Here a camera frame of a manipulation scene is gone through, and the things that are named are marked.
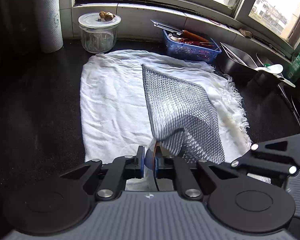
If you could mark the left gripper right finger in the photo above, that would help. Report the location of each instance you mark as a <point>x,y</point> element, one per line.
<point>163,164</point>

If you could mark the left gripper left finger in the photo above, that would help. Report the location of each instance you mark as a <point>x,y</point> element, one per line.
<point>136,164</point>

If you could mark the silver mesh scrubbing cloth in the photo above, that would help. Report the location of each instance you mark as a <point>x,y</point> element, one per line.
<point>182,118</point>

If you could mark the white ceramic bowl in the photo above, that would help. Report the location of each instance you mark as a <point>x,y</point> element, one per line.
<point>149,170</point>

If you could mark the white fringed cloth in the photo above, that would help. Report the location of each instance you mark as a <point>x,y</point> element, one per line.
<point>114,115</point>

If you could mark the white rice spoon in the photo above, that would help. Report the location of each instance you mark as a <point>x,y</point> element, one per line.
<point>275,70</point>

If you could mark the green bottle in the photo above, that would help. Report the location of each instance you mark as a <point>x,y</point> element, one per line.
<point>294,70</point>

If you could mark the stainless steel container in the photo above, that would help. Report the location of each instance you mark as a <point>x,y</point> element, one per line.
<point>236,63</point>

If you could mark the blue plastic basket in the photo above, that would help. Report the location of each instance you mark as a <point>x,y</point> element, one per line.
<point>190,52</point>

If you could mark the brown item on sill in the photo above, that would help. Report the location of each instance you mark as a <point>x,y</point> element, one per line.
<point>245,33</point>

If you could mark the dried red chilies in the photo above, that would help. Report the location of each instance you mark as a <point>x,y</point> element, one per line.
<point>205,44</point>

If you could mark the glass jar with lid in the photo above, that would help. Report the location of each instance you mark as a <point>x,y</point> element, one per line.
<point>98,36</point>

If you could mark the steel peeler tool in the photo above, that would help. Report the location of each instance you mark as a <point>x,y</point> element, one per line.
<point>167,27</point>

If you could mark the red rubber band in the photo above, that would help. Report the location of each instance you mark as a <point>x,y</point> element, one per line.
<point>214,22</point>

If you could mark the ginger piece on lid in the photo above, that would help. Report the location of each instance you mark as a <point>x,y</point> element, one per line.
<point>106,16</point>

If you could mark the paper towel roll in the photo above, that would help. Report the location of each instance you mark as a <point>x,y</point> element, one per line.
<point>48,22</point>

